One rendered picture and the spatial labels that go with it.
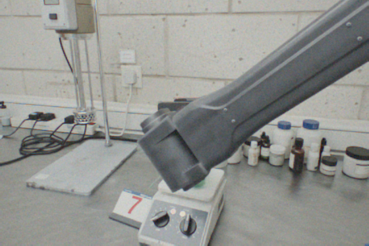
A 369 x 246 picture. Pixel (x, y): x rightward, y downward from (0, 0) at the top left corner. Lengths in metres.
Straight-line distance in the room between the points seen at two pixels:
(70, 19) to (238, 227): 0.62
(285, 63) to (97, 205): 0.59
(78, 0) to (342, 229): 0.81
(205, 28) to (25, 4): 0.75
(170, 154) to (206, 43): 0.75
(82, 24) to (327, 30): 0.65
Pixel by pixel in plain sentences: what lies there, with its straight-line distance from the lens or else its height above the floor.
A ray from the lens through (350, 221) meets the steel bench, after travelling 0.74.
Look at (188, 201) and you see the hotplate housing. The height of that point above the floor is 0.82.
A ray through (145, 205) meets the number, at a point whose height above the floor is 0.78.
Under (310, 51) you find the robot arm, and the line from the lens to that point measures 0.22.
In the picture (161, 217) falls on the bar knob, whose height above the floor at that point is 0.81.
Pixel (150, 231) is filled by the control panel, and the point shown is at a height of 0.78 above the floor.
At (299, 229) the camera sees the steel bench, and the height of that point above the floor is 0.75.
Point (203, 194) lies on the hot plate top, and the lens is 0.57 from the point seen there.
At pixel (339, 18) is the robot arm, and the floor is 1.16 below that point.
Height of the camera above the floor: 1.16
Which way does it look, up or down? 17 degrees down
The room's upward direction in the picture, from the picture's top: straight up
